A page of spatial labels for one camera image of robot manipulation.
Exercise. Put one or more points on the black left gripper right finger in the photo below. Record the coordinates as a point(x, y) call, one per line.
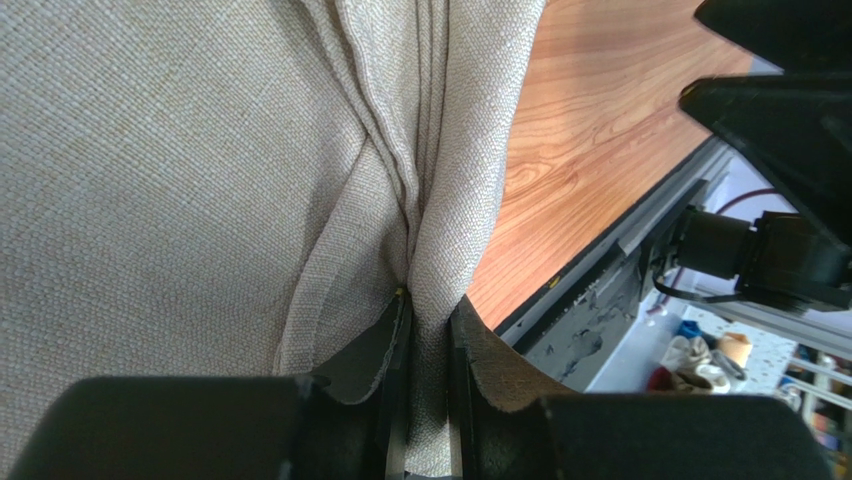
point(505, 379)

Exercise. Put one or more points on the aluminium frame rail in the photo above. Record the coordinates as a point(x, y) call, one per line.
point(712, 162)

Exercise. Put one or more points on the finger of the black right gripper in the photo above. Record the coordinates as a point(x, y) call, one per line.
point(794, 129)
point(794, 35)

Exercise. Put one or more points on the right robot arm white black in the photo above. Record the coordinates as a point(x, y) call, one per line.
point(780, 260)

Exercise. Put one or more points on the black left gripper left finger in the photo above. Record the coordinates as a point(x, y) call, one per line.
point(354, 373)

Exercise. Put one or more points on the beige linen napkin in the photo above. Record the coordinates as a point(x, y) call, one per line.
point(237, 188)

